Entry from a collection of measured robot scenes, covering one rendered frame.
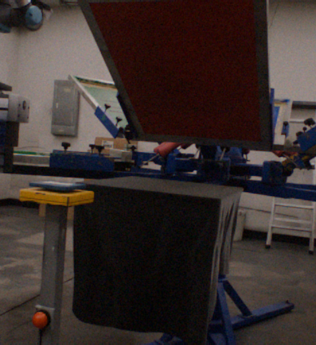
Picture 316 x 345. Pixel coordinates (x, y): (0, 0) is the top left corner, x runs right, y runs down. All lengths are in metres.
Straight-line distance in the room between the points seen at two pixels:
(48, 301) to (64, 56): 5.93
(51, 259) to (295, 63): 5.14
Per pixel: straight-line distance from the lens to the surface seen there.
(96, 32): 1.60
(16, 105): 1.61
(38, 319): 1.12
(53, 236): 1.10
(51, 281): 1.13
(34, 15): 1.94
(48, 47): 7.06
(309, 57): 5.98
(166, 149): 2.42
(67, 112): 6.62
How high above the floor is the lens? 1.08
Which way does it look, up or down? 3 degrees down
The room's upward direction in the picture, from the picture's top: 5 degrees clockwise
